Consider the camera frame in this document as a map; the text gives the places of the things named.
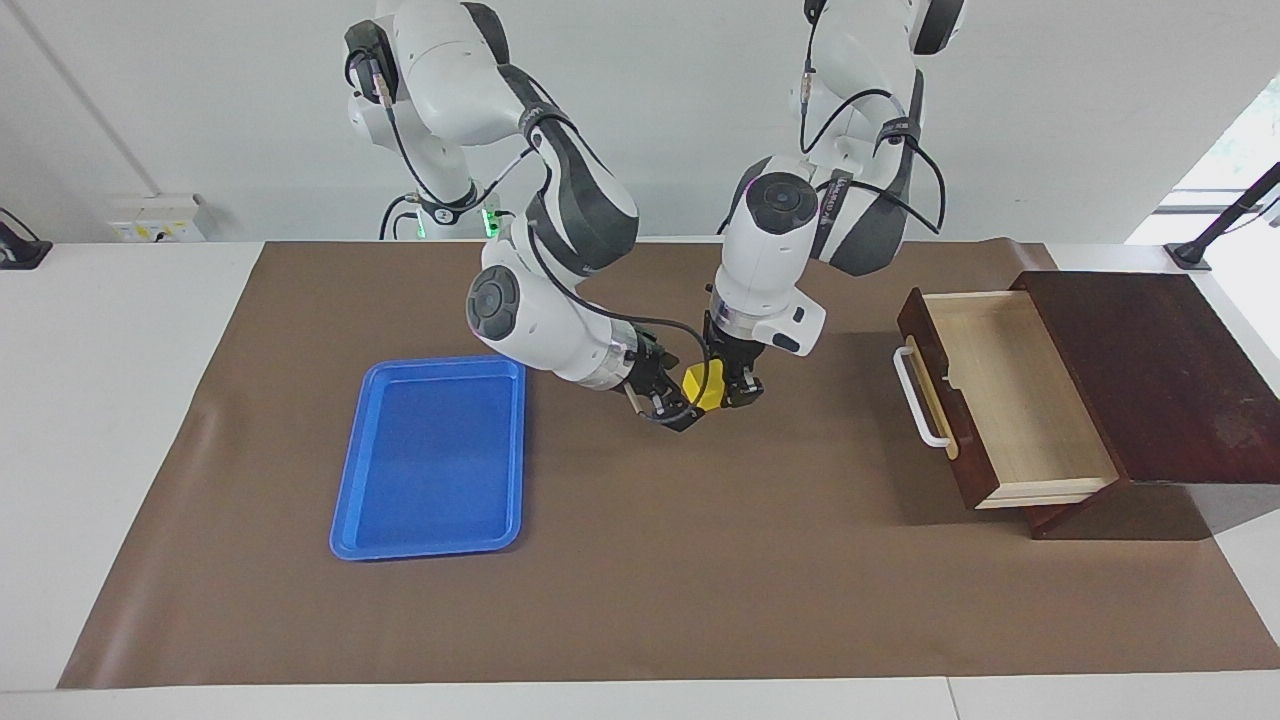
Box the yellow cube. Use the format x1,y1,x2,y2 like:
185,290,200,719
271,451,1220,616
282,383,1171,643
683,365,726,413

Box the white drawer handle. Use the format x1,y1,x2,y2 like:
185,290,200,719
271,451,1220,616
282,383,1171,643
893,345,953,448

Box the dark wooden drawer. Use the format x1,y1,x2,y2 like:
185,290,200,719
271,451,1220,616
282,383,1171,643
895,287,1121,511

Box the dark wooden drawer cabinet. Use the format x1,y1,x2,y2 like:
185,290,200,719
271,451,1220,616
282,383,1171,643
1010,270,1280,541

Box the brown table mat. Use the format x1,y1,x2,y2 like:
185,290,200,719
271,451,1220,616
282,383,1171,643
57,238,1280,691

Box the blue plastic tray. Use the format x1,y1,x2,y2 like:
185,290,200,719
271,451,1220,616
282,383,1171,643
329,354,528,562

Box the black stand base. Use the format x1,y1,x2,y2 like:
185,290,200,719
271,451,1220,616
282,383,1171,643
0,207,53,271

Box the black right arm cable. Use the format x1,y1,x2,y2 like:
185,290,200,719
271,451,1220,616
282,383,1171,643
345,50,716,426

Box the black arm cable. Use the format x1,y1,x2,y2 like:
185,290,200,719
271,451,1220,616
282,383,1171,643
800,10,946,236
345,50,716,426

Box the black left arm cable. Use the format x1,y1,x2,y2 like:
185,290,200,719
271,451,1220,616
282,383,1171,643
800,10,946,236

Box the black right base cable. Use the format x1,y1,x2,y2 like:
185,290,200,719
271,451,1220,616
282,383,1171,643
378,193,423,241

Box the black camera stand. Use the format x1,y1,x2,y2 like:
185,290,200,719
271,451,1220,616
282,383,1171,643
1165,160,1280,273

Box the white wall socket box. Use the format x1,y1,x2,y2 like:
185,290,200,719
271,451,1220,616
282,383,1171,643
108,195,211,244

